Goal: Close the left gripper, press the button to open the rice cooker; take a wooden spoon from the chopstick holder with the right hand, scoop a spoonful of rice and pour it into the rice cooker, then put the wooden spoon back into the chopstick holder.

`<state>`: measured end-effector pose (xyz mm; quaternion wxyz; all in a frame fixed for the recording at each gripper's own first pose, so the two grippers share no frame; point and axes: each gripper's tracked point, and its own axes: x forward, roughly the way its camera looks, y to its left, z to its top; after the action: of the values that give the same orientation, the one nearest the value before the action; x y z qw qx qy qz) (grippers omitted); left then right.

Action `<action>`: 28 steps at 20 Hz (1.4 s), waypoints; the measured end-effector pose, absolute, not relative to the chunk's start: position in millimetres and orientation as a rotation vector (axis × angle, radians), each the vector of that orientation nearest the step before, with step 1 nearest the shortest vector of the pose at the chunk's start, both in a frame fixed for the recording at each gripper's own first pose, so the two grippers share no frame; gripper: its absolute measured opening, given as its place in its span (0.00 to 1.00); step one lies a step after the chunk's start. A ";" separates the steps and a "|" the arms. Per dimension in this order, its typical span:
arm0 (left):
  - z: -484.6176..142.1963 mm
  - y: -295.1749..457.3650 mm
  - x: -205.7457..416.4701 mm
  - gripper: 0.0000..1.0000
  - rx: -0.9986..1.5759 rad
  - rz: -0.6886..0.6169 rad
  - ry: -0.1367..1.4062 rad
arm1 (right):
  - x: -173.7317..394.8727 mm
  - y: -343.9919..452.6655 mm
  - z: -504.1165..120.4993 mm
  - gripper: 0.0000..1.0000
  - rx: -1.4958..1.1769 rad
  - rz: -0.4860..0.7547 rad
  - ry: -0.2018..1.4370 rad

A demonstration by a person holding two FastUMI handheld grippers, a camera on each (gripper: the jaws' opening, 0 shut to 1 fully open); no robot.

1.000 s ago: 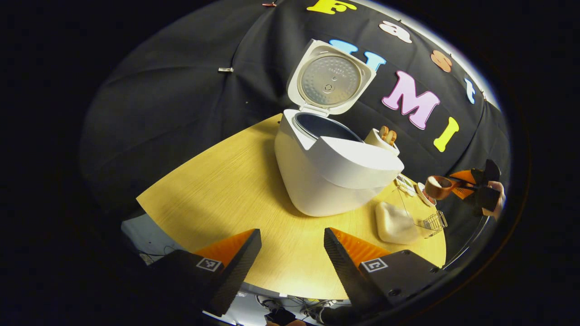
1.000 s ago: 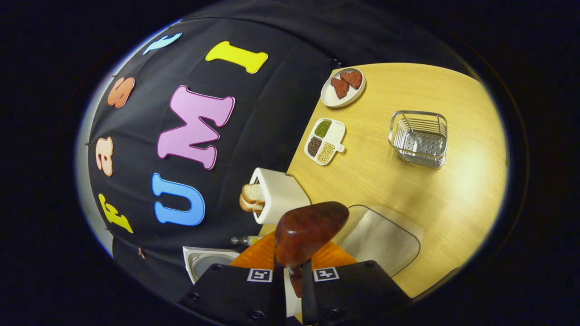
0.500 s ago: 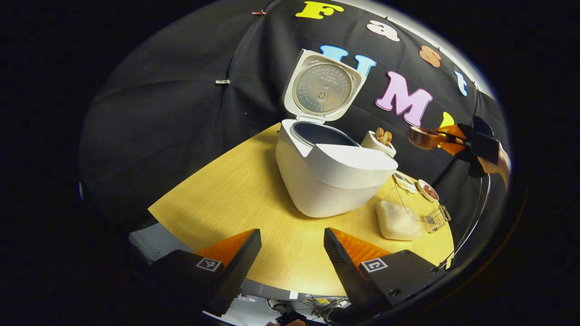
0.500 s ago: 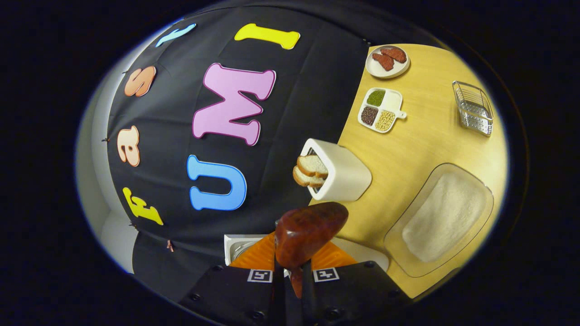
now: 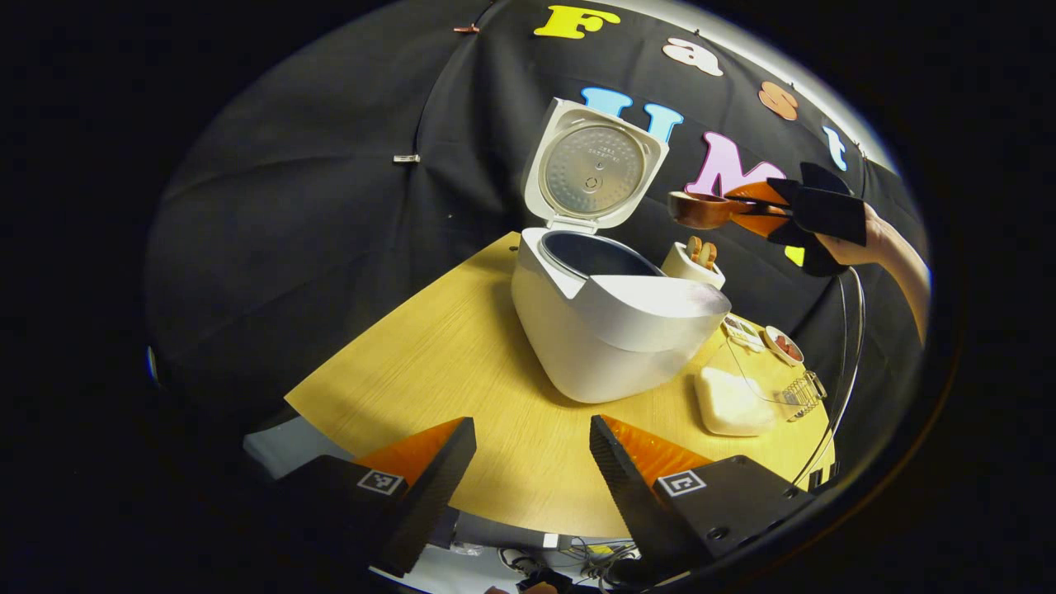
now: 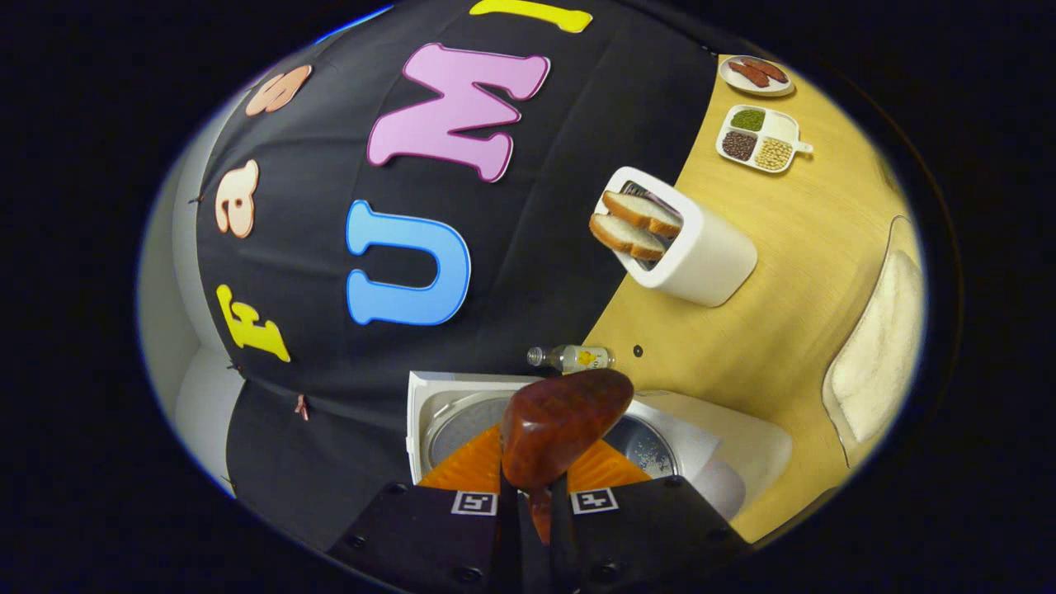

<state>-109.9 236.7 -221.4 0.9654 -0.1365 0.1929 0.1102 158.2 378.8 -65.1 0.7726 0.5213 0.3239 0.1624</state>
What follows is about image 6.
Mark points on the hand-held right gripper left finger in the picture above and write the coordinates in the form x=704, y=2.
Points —
x=429, y=536

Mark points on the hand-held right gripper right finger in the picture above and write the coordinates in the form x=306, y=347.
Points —
x=643, y=536

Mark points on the white rice cooker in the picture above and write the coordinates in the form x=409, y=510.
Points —
x=726, y=437

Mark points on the brown wooden spoon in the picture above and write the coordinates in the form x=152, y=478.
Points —
x=561, y=421

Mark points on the white tray of rice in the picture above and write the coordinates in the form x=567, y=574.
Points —
x=874, y=355

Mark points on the red cloth clip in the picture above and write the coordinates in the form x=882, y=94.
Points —
x=302, y=407

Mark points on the small glass bottle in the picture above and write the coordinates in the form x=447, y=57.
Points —
x=573, y=359

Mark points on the white toaster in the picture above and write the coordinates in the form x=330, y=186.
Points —
x=709, y=256

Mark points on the bread slice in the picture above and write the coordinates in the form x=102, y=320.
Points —
x=643, y=213
x=627, y=238

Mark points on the white divided bean dish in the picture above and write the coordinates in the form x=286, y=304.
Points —
x=780, y=128

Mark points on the white round plate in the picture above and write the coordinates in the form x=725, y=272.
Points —
x=734, y=81

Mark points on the red meat slice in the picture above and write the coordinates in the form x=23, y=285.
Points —
x=767, y=69
x=749, y=74

